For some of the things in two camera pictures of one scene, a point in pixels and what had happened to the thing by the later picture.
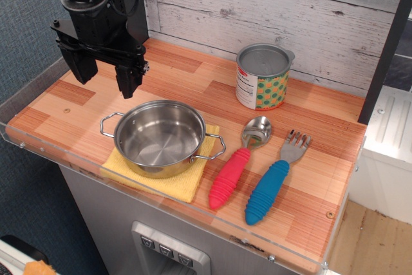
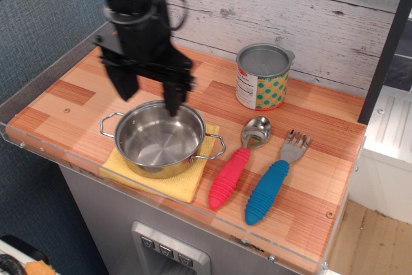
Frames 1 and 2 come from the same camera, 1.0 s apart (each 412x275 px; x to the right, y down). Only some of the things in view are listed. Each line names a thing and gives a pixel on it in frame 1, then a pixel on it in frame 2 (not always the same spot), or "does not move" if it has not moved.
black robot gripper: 96,31 → 145,48
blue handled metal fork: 271,182 does not move
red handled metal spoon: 255,131 does not move
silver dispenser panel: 160,253 does not move
